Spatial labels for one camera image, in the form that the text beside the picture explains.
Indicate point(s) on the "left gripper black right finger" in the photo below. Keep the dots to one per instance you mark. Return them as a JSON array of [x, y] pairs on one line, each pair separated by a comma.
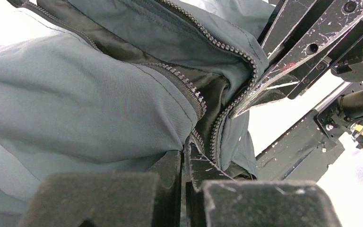
[[215, 200]]

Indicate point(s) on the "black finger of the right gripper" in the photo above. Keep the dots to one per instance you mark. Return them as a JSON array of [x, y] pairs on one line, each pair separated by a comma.
[[275, 84], [288, 23]]

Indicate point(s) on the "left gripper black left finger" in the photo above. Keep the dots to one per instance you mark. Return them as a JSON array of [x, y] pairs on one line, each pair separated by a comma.
[[142, 199]]

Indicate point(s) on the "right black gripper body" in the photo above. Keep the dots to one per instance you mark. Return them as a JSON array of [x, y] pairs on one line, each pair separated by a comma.
[[344, 59]]

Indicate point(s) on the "grey black gradient hooded jacket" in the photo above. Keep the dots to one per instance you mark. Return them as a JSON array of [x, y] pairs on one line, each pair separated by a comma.
[[110, 86]]

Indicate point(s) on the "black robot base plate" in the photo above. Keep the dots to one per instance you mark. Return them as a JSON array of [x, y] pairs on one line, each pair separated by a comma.
[[311, 145]]

